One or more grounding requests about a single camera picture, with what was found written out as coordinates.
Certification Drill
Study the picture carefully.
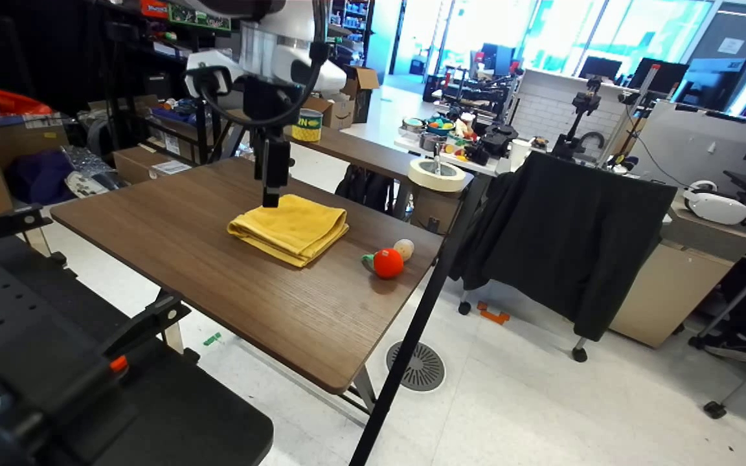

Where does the orange bag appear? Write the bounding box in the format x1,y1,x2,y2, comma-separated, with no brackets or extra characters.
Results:
0,83,54,118

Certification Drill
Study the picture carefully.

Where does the long brown table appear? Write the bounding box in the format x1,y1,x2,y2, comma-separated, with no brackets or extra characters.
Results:
224,109,477,221

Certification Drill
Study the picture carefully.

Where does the cart draped with black cloth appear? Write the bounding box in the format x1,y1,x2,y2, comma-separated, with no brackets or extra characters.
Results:
449,151,679,363

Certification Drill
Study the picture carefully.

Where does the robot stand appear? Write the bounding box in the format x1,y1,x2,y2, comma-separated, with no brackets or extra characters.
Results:
0,198,275,466

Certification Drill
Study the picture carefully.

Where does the stack of cardboard boxes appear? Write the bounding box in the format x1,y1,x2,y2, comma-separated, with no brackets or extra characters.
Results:
302,65,381,131

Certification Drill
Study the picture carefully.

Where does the black backpack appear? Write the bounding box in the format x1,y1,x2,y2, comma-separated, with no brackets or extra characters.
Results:
335,164,395,215

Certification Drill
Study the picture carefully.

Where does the silver pole with red tip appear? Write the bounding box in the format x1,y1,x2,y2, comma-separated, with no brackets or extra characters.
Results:
598,63,662,171

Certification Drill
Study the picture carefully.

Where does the blue bag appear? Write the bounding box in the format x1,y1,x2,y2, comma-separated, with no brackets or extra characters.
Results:
5,150,77,205

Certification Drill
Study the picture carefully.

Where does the round floor vent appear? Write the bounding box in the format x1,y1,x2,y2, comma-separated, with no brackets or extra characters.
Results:
385,340,447,393

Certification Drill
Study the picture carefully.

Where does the row of monitors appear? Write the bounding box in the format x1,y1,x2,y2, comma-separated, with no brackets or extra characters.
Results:
576,56,746,112

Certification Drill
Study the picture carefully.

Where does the orange toy fruit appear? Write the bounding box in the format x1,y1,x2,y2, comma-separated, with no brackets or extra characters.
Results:
361,248,405,281

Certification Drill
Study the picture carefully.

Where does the camera on mount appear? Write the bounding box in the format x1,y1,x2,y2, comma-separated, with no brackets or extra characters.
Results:
551,76,607,161

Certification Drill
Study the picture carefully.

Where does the white headset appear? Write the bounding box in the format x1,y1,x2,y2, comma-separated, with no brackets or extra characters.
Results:
682,179,746,227

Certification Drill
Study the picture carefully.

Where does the black storage shelf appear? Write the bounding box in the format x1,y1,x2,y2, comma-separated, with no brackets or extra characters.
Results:
98,0,247,166

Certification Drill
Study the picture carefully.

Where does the orange plastic piece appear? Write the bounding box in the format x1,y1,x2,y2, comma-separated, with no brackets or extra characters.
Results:
476,300,512,325

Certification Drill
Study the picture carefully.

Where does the black clamp with orange trigger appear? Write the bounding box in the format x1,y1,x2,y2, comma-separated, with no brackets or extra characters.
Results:
0,203,54,261
100,294,192,377

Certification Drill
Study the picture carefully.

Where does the yellow tin can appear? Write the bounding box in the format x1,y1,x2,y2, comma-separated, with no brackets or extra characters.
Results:
291,108,324,144

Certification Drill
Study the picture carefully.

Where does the flat cardboard box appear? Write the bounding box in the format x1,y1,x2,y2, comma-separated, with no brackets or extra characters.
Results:
112,144,193,186

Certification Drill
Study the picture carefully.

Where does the roll of masking tape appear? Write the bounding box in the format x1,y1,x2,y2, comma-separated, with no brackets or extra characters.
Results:
408,157,468,194

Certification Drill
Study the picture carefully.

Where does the white paper cup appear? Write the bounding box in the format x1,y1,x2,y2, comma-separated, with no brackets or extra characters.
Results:
508,139,536,173

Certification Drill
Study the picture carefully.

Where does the beige cabinet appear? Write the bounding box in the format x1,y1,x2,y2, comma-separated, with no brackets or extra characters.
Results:
609,199,746,350

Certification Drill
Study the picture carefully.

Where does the heap of toys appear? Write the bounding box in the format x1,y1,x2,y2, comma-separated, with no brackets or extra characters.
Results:
401,111,510,166

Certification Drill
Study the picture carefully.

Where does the yellow towel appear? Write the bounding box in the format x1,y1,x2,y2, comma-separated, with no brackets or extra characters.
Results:
227,194,350,269

